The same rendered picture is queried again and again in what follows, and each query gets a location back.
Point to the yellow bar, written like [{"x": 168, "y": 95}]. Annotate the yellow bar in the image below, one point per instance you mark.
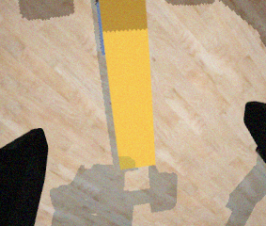
[{"x": 125, "y": 40}]

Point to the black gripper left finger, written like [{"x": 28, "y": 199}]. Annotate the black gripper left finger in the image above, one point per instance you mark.
[{"x": 22, "y": 175}]

